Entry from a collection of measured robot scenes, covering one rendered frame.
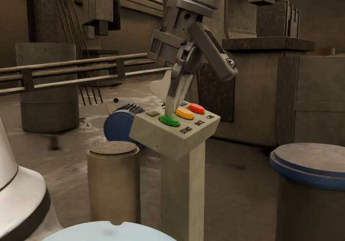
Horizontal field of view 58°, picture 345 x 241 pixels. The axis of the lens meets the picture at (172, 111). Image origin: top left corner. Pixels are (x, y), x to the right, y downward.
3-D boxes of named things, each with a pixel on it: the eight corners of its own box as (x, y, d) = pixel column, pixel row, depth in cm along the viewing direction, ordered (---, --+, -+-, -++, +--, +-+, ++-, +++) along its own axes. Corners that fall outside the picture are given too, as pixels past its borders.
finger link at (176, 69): (172, 92, 60) (187, 49, 57) (180, 96, 59) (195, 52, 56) (161, 95, 55) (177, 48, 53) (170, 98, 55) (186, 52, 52)
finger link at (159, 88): (147, 106, 62) (161, 63, 59) (172, 118, 60) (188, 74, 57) (139, 108, 59) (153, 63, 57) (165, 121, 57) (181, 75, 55)
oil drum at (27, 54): (8, 129, 320) (0, 41, 305) (52, 119, 374) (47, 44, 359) (51, 135, 296) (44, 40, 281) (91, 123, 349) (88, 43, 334)
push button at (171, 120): (154, 123, 60) (157, 115, 59) (164, 119, 63) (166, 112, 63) (172, 132, 58) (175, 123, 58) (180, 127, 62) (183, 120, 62)
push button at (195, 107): (184, 111, 73) (187, 104, 73) (190, 108, 77) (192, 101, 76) (199, 117, 72) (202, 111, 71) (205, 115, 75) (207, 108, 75)
